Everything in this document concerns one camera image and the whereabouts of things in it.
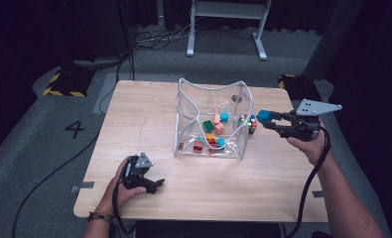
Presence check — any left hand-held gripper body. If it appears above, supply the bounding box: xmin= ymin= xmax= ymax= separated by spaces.
xmin=122 ymin=152 xmax=154 ymax=190

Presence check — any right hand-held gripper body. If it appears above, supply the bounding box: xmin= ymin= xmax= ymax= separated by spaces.
xmin=276 ymin=98 xmax=343 ymax=142

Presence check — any dark teal roof-shaped block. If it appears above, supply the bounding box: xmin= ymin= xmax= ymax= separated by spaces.
xmin=256 ymin=109 xmax=273 ymax=123

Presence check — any colourful puzzle cube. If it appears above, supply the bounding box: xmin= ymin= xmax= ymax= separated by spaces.
xmin=237 ymin=114 xmax=258 ymax=135

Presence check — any green building block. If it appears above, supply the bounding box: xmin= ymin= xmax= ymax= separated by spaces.
xmin=201 ymin=119 xmax=215 ymax=134

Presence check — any clear plastic zipper bag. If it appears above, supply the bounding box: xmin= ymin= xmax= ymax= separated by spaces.
xmin=173 ymin=77 xmax=255 ymax=161

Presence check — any person's right hand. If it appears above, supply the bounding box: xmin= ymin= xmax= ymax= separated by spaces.
xmin=286 ymin=119 xmax=332 ymax=167

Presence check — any person's left hand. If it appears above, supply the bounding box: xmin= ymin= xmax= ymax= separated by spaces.
xmin=98 ymin=158 xmax=148 ymax=215

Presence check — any grey upright panel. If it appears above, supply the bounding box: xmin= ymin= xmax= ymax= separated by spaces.
xmin=302 ymin=0 xmax=365 ymax=81

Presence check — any black yellow striped base plate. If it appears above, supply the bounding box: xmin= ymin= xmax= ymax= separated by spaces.
xmin=42 ymin=65 xmax=97 ymax=98
xmin=277 ymin=73 xmax=323 ymax=102

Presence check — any left hand-held gripper black cable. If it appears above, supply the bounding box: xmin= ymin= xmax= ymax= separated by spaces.
xmin=111 ymin=163 xmax=138 ymax=236

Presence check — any hand-held gripper black cable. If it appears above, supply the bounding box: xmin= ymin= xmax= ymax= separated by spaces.
xmin=284 ymin=125 xmax=332 ymax=238
xmin=111 ymin=163 xmax=138 ymax=236

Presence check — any beaded bracelet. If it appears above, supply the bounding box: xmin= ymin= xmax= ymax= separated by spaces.
xmin=86 ymin=211 xmax=115 ymax=223

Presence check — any right hand-held gripper black cable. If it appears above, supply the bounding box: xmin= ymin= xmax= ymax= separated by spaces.
xmin=284 ymin=125 xmax=332 ymax=238

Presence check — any long black floor cable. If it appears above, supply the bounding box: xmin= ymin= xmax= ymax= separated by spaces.
xmin=11 ymin=132 xmax=101 ymax=238

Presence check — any white metal stand frame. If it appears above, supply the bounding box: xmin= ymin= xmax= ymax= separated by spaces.
xmin=186 ymin=0 xmax=273 ymax=61

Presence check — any bundle of floor cables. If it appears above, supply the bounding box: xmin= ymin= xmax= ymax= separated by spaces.
xmin=133 ymin=19 xmax=193 ymax=52

